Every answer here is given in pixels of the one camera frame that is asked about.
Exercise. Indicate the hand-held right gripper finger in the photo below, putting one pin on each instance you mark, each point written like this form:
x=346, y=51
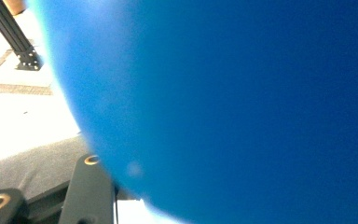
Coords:
x=90, y=193

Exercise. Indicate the blue bottle with white cap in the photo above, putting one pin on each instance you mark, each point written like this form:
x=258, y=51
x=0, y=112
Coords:
x=230, y=109

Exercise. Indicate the black metal stand post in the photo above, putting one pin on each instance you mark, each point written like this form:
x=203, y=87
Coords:
x=12, y=34

